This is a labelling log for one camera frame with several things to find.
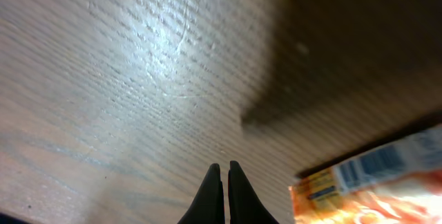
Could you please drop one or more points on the small orange carton box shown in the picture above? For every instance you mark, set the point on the small orange carton box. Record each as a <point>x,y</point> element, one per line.
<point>398,182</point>

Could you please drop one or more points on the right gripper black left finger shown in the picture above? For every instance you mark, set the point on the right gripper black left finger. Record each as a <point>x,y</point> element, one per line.
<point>208,204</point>

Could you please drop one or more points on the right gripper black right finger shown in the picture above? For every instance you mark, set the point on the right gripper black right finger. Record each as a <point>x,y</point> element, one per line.
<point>244,204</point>

